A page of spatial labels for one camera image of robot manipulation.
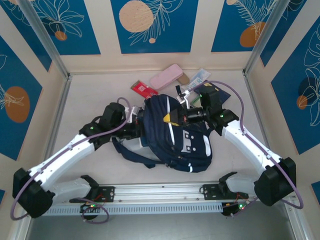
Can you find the white blue plastic packet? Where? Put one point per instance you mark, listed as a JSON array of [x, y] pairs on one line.
[[200, 76]]

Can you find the aluminium side rail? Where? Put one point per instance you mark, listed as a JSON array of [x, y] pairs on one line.
[[61, 105], [253, 100]]

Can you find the navy blue backpack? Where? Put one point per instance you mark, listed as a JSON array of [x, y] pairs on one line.
[[175, 150]]

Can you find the blue panel large peach circle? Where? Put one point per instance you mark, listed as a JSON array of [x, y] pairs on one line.
[[175, 37]]

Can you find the aluminium frame post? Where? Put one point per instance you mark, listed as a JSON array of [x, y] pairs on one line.
[[273, 35], [44, 35]]

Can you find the pink pencil case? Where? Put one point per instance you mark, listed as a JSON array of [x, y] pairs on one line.
[[165, 76]]

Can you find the small black controller board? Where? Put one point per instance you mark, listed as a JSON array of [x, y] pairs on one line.
[[235, 208], [90, 207]]

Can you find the blue panel white flower drawing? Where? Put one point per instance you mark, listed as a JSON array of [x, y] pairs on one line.
[[75, 42]]

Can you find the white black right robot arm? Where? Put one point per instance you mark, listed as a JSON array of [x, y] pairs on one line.
[[250, 147]]

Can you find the blue panel white leaf drawing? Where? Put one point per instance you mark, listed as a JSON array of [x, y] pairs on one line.
[[295, 112]]

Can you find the blue panel orange circle fern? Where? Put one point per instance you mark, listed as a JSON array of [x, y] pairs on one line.
[[225, 25]]

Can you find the red box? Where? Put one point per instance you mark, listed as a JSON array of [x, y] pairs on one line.
[[143, 90]]

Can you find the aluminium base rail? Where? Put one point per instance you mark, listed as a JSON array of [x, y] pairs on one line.
[[160, 191]]

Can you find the navy book yellow label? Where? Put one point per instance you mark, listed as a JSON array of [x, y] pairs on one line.
[[225, 93]]

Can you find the blue panel orange oval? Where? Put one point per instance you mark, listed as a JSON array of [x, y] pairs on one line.
[[15, 75]]

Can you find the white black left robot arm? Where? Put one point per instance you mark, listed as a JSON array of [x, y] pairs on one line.
[[62, 160]]

